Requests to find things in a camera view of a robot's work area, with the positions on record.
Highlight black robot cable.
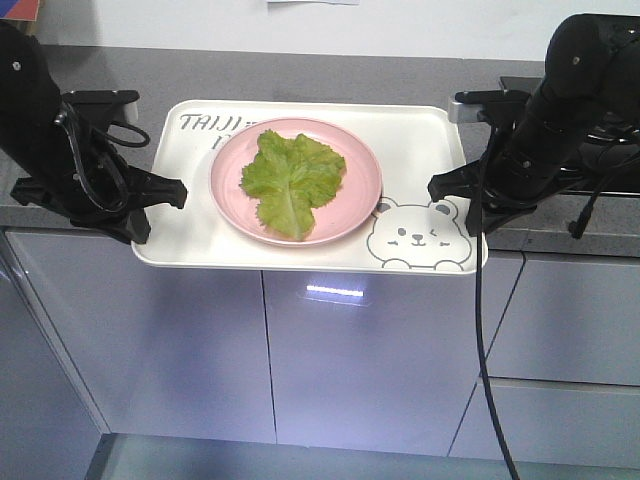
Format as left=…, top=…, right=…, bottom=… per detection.
left=469, top=114, right=640, bottom=480

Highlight white paper sheet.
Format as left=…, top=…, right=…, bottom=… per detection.
left=266, top=0, right=361, bottom=6

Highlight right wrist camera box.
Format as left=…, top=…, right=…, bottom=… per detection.
left=447, top=90, right=530, bottom=126

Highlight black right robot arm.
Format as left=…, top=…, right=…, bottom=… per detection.
left=428, top=14, right=639, bottom=236

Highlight black glass gas stove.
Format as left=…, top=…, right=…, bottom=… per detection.
left=562, top=125, right=639, bottom=197

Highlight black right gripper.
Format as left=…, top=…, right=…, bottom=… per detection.
left=427, top=157, right=586, bottom=236

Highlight white lower cabinet fronts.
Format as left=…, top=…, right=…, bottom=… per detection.
left=6, top=231, right=639, bottom=469

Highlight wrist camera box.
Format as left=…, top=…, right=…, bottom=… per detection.
left=62, top=90, right=140, bottom=124
left=447, top=90, right=530, bottom=126

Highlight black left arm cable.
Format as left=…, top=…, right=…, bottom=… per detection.
left=54, top=112, right=151, bottom=214

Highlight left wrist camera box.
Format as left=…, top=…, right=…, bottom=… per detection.
left=62, top=90, right=140, bottom=124

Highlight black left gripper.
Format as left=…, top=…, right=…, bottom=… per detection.
left=11, top=159, right=187, bottom=244

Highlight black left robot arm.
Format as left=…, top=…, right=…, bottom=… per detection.
left=1, top=22, right=188, bottom=244

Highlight cream bear serving tray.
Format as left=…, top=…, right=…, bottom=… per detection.
left=134, top=100, right=488, bottom=275

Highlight green lettuce leaf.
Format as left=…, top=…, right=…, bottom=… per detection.
left=240, top=130, right=346, bottom=241

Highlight pink round plate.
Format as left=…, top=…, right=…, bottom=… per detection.
left=210, top=117, right=382, bottom=247

